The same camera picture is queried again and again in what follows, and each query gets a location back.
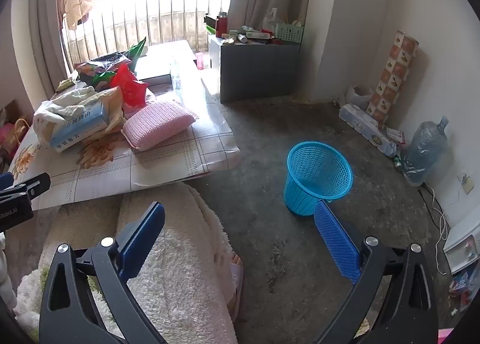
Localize red thermos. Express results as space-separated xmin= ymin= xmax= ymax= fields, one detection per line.
xmin=215 ymin=11 xmax=229 ymax=39

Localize white cable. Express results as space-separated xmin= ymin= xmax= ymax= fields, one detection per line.
xmin=427 ymin=183 xmax=451 ymax=270

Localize pink slipper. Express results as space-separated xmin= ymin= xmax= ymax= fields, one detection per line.
xmin=221 ymin=250 xmax=244 ymax=324

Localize patterned paper roll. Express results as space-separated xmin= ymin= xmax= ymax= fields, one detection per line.
xmin=365 ymin=30 xmax=420 ymax=123

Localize red blue plastic wrappers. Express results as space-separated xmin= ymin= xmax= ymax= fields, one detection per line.
xmin=448 ymin=269 xmax=480 ymax=307

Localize blue and white carton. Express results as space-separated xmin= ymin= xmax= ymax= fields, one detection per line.
xmin=49 ymin=99 xmax=111 ymax=153

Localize pink knitted pad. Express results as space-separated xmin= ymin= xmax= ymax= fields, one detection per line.
xmin=122 ymin=100 xmax=199 ymax=150

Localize clear water jug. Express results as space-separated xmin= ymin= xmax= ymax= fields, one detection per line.
xmin=402 ymin=115 xmax=450 ymax=186

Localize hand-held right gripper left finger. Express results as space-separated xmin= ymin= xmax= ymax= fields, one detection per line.
xmin=38 ymin=201 xmax=167 ymax=344

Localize wall socket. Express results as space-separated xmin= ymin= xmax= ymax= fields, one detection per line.
xmin=457 ymin=172 xmax=475 ymax=195

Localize white plastic bag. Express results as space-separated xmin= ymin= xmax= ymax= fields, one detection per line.
xmin=345 ymin=84 xmax=376 ymax=109
xmin=33 ymin=85 xmax=98 ymax=142
xmin=261 ymin=8 xmax=287 ymax=32

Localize floral tablecloth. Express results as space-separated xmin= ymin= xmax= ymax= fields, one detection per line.
xmin=7 ymin=40 xmax=241 ymax=210

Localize toilet paper pack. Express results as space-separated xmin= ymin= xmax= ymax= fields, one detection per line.
xmin=338 ymin=103 xmax=398 ymax=157

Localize grey cabinet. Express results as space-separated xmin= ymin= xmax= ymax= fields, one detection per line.
xmin=208 ymin=35 xmax=301 ymax=103

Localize olive snack packet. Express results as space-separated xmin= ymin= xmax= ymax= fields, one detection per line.
xmin=56 ymin=76 xmax=79 ymax=92

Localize green chip bag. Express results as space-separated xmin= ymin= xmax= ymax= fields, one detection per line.
xmin=77 ymin=37 xmax=149 ymax=92

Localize group of small toiletry cartons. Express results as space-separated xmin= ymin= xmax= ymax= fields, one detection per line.
xmin=221 ymin=25 xmax=276 ymax=46

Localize beige plastic bag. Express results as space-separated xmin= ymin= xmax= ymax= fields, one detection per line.
xmin=99 ymin=87 xmax=125 ymax=132

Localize green plastic storage basket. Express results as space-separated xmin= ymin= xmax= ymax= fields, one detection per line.
xmin=275 ymin=23 xmax=304 ymax=44

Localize red white paper packet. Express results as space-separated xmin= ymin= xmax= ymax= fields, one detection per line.
xmin=379 ymin=125 xmax=407 ymax=146

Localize red plastic bag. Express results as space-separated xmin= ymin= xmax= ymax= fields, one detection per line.
xmin=109 ymin=64 xmax=149 ymax=108

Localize blue plastic mesh basket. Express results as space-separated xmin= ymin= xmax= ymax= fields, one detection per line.
xmin=283 ymin=141 xmax=353 ymax=216

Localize pink bag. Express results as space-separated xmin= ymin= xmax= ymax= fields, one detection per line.
xmin=0 ymin=121 xmax=16 ymax=150

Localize long white black carton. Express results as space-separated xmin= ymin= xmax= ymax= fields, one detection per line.
xmin=139 ymin=55 xmax=174 ymax=86

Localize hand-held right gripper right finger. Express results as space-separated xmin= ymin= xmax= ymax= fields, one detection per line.
xmin=313 ymin=201 xmax=439 ymax=344

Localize pink printed cloth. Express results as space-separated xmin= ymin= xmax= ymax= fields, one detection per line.
xmin=437 ymin=327 xmax=466 ymax=344

